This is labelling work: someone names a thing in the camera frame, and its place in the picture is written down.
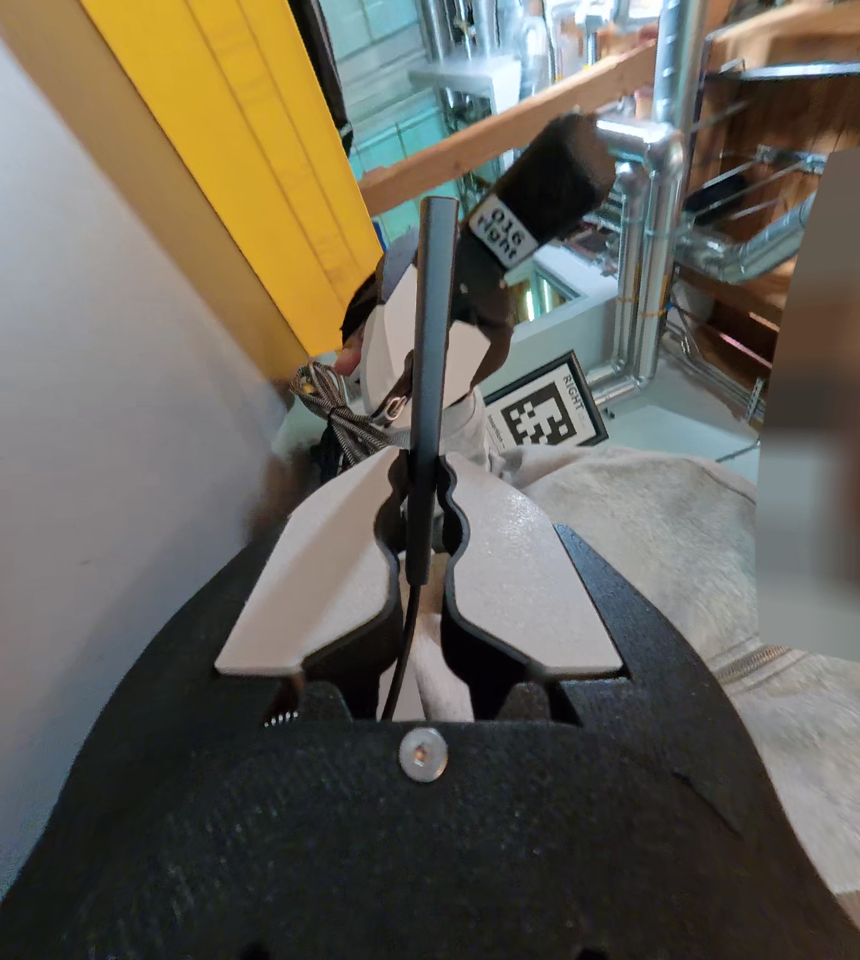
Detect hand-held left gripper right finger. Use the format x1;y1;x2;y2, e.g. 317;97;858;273
439;452;626;681

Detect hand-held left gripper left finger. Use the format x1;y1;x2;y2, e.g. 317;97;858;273
214;452;405;700

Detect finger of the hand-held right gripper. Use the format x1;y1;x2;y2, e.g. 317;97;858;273
364;281;419;410
443;319;492;411

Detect grey usb hub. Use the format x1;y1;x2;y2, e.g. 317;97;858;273
379;195;462;723

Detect black white braided cable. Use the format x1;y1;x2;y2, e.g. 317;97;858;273
291;360;412;470

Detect wooden handrail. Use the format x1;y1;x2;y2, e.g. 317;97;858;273
358;41;659;219

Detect framed black white marker sign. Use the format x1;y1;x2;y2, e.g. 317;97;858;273
484;350;611;455

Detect silver metal pipes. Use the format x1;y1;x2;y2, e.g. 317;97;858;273
595;0;821;410

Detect grey sweatshirt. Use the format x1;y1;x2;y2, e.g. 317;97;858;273
392;397;860;960

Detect yellow plastic bin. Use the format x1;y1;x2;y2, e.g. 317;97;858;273
77;0;384;376

